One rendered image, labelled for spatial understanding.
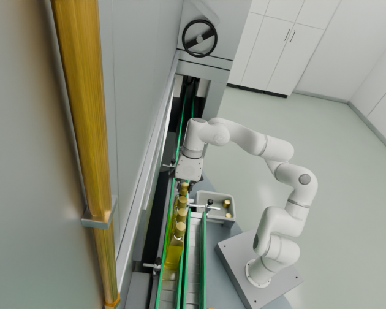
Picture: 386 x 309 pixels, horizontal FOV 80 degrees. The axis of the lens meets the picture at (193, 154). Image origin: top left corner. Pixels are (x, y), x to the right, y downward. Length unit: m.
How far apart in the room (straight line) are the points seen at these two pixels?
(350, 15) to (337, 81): 1.23
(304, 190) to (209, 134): 0.41
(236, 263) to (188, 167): 0.58
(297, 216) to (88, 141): 0.89
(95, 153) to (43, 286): 0.10
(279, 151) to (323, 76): 4.86
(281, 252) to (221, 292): 0.38
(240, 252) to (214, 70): 1.12
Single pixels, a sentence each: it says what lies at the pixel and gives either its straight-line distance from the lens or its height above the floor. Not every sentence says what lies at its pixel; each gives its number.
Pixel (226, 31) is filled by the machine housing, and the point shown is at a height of 1.55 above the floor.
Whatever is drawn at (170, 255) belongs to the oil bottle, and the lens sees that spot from 0.99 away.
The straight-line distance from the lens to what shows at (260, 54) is 4.62.
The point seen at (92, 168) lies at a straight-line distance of 0.19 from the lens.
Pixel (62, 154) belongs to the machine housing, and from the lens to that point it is 0.18.
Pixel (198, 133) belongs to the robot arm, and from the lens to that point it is 0.80.
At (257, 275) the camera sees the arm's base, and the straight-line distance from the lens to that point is 1.20.
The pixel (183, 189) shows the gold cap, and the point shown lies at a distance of 0.93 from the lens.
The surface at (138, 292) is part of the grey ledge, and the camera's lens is 1.05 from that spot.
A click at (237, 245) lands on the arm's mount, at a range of 1.29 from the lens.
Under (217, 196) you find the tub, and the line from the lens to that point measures 1.42.
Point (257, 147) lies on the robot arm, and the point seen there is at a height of 1.41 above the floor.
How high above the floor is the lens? 1.89
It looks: 41 degrees down
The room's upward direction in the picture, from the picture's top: 15 degrees clockwise
